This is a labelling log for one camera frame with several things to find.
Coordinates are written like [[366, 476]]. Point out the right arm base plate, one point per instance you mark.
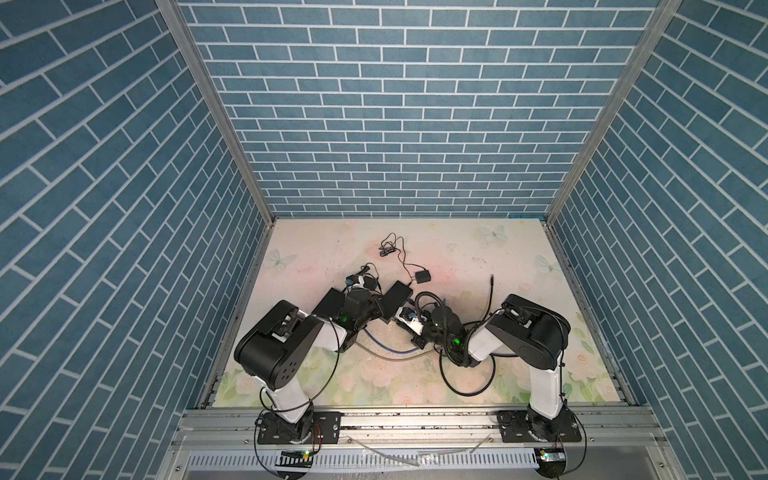
[[538, 426]]

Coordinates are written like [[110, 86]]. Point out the aluminium front rail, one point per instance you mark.
[[612, 425]]

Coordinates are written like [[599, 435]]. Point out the black power adapter right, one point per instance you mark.
[[422, 276]]

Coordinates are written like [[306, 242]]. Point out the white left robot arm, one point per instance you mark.
[[275, 348]]

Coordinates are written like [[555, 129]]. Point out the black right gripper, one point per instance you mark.
[[416, 342]]

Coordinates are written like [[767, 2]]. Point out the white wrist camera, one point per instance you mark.
[[362, 281], [407, 318]]

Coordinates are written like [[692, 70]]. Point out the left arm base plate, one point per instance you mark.
[[298, 427]]

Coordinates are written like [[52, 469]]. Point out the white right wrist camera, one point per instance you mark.
[[407, 318]]

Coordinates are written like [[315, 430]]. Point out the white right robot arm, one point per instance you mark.
[[536, 335]]

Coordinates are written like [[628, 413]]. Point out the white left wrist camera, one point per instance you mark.
[[362, 281]]

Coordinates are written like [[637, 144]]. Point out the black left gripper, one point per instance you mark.
[[375, 303]]

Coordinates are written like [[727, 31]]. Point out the black network switch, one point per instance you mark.
[[393, 299], [330, 305]]

